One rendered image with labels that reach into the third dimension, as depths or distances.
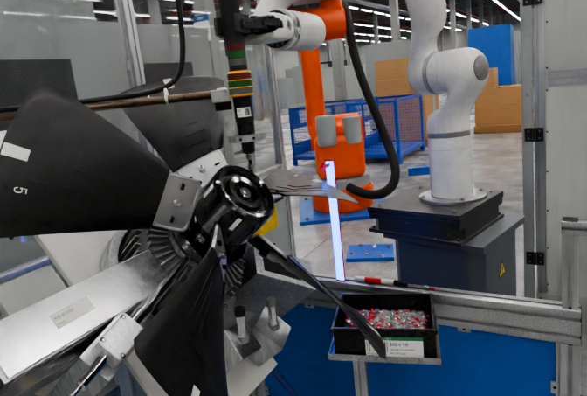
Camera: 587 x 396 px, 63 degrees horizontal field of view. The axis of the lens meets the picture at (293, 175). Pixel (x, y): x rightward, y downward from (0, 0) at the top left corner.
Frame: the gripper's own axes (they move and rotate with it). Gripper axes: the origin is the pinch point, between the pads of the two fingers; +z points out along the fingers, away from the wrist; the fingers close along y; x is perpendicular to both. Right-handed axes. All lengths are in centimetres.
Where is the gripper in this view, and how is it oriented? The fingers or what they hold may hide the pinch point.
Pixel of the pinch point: (231, 25)
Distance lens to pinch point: 90.2
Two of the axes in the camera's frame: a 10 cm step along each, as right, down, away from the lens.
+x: -1.1, -9.8, -1.9
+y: -8.7, 0.0, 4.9
